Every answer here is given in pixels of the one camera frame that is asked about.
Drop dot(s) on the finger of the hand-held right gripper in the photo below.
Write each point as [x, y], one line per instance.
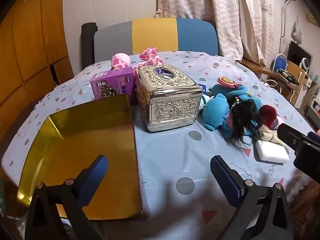
[290, 137]
[313, 137]

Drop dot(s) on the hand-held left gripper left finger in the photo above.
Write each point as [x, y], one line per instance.
[93, 177]

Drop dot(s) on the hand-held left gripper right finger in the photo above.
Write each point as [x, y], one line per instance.
[225, 180]

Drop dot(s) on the red knitted doll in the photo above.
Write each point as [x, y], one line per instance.
[267, 112]

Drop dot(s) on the gold metal tray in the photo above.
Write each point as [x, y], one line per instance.
[75, 142]

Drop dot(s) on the black-haired beaded doll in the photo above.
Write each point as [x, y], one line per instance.
[243, 122]

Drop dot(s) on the blue plush monster with lollipop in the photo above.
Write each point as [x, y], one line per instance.
[240, 91]

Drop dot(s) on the small blue plush bear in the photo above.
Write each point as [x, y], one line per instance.
[215, 112]

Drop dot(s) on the green bottle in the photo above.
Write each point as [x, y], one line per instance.
[287, 75]

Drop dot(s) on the blue folding chair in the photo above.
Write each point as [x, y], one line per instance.
[281, 61]

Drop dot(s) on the wooden side table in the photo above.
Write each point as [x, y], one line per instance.
[255, 66]

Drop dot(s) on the black monitor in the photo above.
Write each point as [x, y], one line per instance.
[296, 52]

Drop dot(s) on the silver embossed tissue box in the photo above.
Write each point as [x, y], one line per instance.
[170, 105]

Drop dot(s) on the purple cardboard box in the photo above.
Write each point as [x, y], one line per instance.
[110, 82]

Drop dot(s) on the white garment steamer stand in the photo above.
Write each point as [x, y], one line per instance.
[283, 17]

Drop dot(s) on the pink spotted plush toy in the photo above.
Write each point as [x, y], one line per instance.
[150, 57]

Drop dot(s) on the black rolled mat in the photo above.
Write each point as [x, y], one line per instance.
[88, 45]

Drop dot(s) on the pink printed curtain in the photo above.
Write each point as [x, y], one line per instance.
[225, 17]

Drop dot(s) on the wooden wardrobe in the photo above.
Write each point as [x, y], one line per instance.
[30, 42]

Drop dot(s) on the tricolour chair back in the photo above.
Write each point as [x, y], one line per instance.
[152, 35]

